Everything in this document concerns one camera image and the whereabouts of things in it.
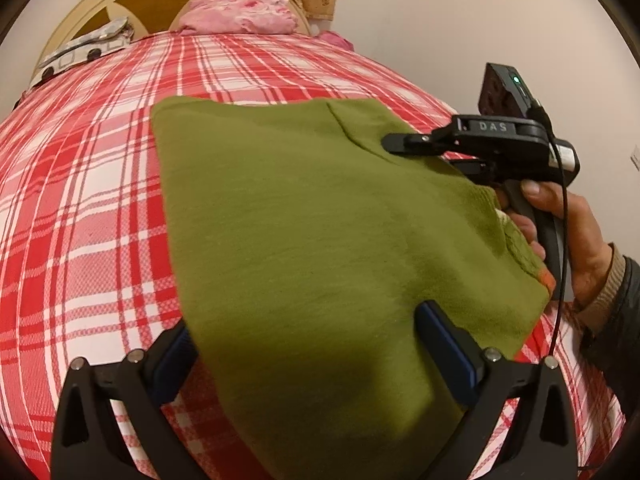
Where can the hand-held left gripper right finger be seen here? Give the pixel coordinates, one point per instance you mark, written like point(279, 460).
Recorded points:
point(445, 347)

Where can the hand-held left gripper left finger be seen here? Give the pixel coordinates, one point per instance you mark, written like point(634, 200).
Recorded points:
point(172, 366)

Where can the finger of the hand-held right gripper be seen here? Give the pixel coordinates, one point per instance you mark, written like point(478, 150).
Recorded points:
point(412, 143)
point(472, 167)

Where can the green knit sweater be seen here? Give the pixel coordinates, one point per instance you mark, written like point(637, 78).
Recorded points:
point(310, 240)

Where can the person's right forearm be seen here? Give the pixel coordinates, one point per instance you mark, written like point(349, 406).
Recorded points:
point(615, 320)

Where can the person's right hand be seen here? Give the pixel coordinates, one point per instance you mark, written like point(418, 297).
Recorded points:
point(585, 230)

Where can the small pink cloth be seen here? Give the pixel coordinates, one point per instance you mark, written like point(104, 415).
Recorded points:
point(337, 40)

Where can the red white plaid bed sheet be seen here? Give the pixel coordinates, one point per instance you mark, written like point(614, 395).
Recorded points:
point(90, 220)

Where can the pink floral pillow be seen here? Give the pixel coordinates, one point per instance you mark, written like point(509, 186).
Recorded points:
point(240, 14)

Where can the white patterned pillow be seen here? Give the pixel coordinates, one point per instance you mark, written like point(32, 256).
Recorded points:
point(85, 50)

